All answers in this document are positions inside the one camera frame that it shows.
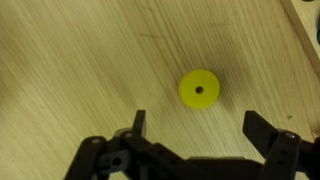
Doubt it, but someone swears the yellow wooden disc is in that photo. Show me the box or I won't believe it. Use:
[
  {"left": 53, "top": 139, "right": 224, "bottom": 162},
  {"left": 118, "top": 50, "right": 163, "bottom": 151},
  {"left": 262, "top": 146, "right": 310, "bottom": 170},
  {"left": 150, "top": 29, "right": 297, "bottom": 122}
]
[{"left": 177, "top": 68, "right": 221, "bottom": 110}]

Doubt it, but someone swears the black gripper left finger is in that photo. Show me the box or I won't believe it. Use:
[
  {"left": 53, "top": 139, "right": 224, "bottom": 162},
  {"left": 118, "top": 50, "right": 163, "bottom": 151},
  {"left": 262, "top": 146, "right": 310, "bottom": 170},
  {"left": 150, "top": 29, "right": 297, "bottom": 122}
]
[{"left": 63, "top": 109, "right": 201, "bottom": 180}]

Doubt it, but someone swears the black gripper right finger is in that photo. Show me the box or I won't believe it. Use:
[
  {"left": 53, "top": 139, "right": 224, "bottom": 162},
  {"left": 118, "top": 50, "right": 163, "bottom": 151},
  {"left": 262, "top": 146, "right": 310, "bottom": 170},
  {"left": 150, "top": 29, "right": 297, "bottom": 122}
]
[{"left": 241, "top": 110, "right": 320, "bottom": 180}]

